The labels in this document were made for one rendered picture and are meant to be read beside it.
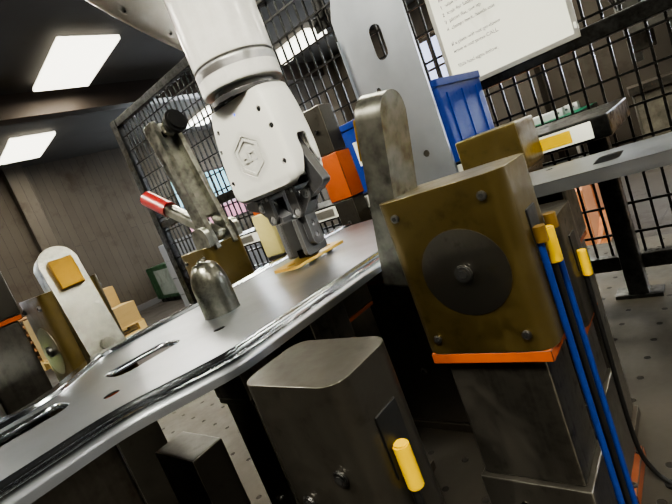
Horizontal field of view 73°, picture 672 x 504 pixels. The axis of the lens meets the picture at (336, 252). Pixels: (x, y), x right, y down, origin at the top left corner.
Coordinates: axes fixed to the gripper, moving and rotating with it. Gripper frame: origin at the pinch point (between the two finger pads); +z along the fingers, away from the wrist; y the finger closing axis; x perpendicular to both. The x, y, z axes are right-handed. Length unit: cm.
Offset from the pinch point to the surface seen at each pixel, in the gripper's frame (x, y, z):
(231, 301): -12.4, 1.6, 2.2
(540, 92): 677, -134, -14
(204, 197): 0.8, -14.6, -8.0
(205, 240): -2.7, -12.9, -3.0
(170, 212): -0.8, -20.7, -7.9
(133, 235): 421, -883, -44
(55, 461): -29.6, 9.1, 3.2
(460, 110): 39.3, 4.8, -7.4
